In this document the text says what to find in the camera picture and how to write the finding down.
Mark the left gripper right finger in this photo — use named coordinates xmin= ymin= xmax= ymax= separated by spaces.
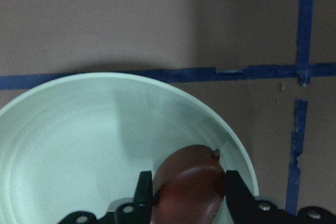
xmin=226 ymin=170 xmax=257 ymax=223

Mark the brown bun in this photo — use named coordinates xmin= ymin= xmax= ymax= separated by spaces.
xmin=152 ymin=145 xmax=226 ymax=223

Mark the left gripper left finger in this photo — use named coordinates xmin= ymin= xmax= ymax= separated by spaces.
xmin=133 ymin=171 xmax=153 ymax=223

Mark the light green plate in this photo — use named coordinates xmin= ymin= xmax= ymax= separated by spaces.
xmin=1 ymin=73 xmax=259 ymax=223

